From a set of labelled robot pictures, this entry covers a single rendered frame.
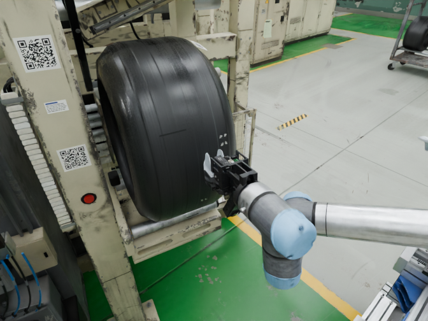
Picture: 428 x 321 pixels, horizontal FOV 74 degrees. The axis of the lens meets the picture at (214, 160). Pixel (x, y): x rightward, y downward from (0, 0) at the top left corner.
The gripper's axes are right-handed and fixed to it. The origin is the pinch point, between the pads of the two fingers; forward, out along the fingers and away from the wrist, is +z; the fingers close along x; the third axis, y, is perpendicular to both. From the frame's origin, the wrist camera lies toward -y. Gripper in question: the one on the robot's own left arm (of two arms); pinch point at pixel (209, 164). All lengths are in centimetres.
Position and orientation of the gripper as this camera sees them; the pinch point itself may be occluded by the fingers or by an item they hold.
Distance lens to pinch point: 76.0
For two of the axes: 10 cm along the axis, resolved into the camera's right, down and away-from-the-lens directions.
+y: -0.6, -8.7, -4.9
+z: -4.6, -4.2, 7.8
